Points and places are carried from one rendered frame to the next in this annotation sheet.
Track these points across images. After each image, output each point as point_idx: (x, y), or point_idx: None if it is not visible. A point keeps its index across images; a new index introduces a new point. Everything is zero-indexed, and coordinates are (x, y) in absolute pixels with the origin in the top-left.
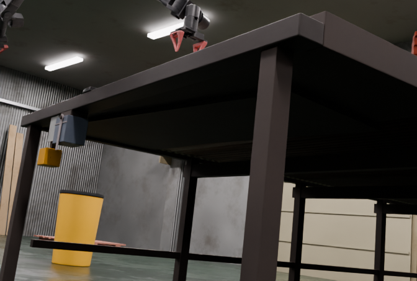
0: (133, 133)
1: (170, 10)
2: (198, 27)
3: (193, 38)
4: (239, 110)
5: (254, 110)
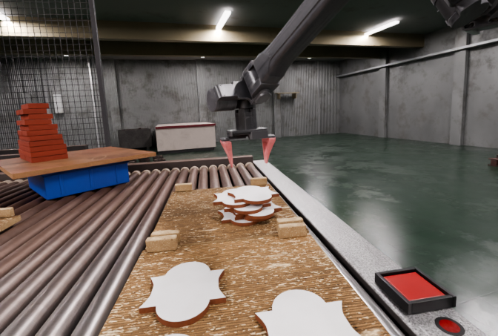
0: None
1: (270, 89)
2: (221, 110)
3: (242, 138)
4: None
5: None
